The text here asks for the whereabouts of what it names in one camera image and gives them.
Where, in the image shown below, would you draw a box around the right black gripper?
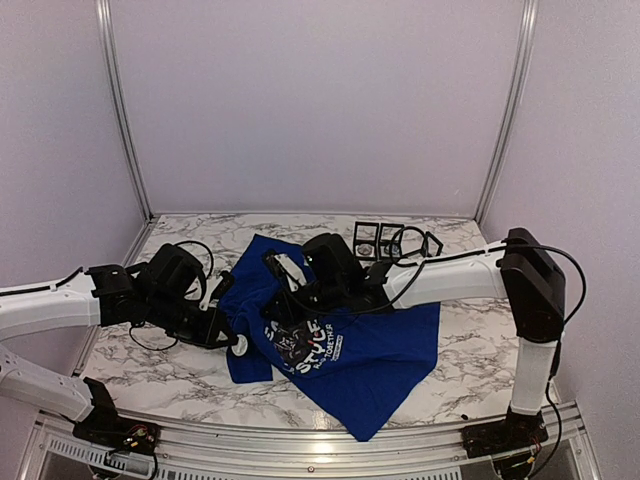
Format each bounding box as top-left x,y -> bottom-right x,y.
259,277 -> 346,328

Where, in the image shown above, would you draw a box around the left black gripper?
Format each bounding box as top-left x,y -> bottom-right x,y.
143,292 -> 231,355

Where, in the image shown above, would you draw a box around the blue printed t-shirt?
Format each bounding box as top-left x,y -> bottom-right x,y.
218,234 -> 441,442

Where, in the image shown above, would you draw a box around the pink round brooch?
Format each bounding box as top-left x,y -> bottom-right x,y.
356,244 -> 373,257

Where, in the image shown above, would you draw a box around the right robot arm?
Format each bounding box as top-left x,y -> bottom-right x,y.
262,228 -> 566,448

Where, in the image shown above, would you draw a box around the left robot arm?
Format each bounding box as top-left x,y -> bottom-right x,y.
1,244 -> 248,445

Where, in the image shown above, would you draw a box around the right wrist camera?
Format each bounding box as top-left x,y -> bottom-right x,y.
263,250 -> 307,292

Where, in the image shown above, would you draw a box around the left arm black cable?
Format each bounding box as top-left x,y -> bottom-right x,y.
127,239 -> 216,354

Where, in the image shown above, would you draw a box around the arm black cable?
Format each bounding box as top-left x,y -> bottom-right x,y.
127,239 -> 216,354
384,227 -> 587,476

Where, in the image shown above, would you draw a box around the black wire frame cube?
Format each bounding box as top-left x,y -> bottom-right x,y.
352,221 -> 380,262

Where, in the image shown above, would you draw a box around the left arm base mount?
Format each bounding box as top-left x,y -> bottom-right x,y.
72,377 -> 160,456

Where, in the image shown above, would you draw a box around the aluminium front rail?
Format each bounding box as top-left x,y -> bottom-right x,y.
29,399 -> 591,480

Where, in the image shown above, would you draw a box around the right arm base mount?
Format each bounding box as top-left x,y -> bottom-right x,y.
461,408 -> 549,459

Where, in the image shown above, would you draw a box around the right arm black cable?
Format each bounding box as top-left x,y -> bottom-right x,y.
384,227 -> 587,476

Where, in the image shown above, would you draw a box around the left aluminium corner post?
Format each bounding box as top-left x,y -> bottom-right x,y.
95,0 -> 154,223

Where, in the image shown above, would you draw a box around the aluminium corner post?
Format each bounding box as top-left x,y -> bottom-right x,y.
95,0 -> 154,223
474,0 -> 539,227

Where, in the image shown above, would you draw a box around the right aluminium corner post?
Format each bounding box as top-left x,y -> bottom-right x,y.
474,0 -> 539,227

